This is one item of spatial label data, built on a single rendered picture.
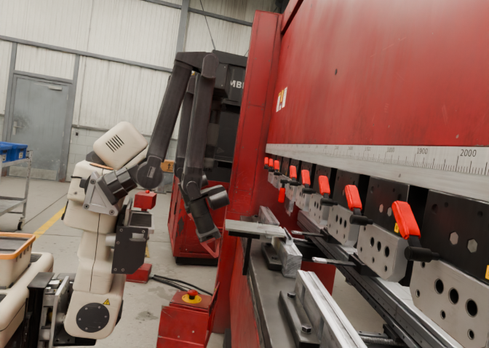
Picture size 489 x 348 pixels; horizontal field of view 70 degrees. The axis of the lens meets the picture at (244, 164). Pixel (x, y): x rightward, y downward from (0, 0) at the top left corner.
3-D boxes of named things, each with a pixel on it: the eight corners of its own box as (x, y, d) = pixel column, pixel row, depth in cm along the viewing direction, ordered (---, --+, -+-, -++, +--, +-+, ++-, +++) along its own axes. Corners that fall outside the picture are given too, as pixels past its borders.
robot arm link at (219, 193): (182, 180, 114) (185, 183, 106) (215, 168, 116) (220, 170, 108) (194, 213, 116) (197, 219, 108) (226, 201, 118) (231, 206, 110)
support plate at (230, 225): (225, 220, 169) (225, 218, 169) (278, 228, 170) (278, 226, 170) (225, 230, 151) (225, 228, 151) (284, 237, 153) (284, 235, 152)
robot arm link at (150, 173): (175, 46, 110) (177, 38, 100) (215, 62, 114) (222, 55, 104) (133, 180, 110) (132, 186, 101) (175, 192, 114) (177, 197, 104)
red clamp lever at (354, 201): (344, 182, 71) (353, 220, 64) (364, 184, 71) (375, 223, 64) (341, 188, 72) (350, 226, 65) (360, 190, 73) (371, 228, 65)
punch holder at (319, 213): (307, 215, 111) (315, 163, 110) (333, 218, 111) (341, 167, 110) (320, 226, 96) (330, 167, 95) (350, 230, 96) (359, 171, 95)
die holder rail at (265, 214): (257, 218, 242) (259, 205, 241) (265, 220, 242) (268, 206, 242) (266, 238, 192) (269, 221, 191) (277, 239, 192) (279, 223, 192)
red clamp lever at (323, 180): (318, 173, 91) (322, 202, 84) (333, 175, 91) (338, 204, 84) (316, 178, 92) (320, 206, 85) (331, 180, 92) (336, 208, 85)
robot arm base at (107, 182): (101, 175, 109) (95, 180, 97) (125, 162, 110) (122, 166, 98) (116, 198, 110) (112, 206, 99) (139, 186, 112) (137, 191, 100)
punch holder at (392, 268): (354, 255, 71) (367, 175, 70) (394, 261, 71) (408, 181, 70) (390, 285, 56) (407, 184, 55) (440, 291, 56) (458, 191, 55)
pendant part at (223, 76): (191, 168, 308) (204, 72, 304) (218, 172, 308) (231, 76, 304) (179, 172, 257) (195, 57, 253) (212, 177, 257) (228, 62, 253)
